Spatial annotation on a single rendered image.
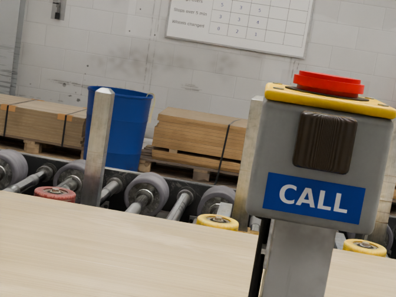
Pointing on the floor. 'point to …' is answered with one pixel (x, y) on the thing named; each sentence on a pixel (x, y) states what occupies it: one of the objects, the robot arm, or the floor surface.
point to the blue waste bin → (123, 126)
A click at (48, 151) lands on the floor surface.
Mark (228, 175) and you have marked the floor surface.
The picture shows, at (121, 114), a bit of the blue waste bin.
